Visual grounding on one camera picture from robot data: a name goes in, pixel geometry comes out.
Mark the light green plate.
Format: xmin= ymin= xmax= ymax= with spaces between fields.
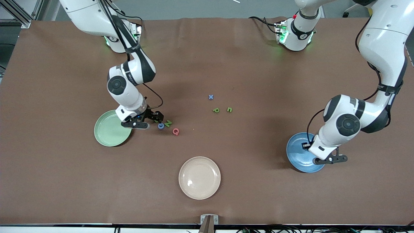
xmin=94 ymin=110 xmax=133 ymax=147

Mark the beige plate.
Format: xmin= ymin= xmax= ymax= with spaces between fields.
xmin=179 ymin=156 xmax=221 ymax=200

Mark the blue plate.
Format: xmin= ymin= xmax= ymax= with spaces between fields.
xmin=286 ymin=132 xmax=328 ymax=173

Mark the aluminium frame profile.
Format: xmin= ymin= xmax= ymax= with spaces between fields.
xmin=0 ymin=0 xmax=44 ymax=29

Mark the silver right base connector box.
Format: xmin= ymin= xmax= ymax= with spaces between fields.
xmin=129 ymin=21 xmax=143 ymax=46

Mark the silver base connector box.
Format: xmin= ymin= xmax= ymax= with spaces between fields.
xmin=274 ymin=20 xmax=289 ymax=44
xmin=129 ymin=21 xmax=143 ymax=46

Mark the silver left base connector box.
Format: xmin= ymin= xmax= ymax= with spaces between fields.
xmin=274 ymin=20 xmax=289 ymax=44

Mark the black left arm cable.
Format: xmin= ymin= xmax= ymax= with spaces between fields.
xmin=306 ymin=13 xmax=405 ymax=144

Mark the black left base cable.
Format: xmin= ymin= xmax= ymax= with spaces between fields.
xmin=248 ymin=16 xmax=279 ymax=33

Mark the silver metal bracket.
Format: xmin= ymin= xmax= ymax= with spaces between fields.
xmin=201 ymin=214 xmax=219 ymax=225

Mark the tan camera mount pole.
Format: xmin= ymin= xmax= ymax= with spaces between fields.
xmin=198 ymin=216 xmax=215 ymax=233

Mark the brown table cover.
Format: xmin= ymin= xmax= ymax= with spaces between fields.
xmin=0 ymin=17 xmax=414 ymax=225

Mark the white table edge rail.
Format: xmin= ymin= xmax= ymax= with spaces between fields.
xmin=0 ymin=225 xmax=414 ymax=233

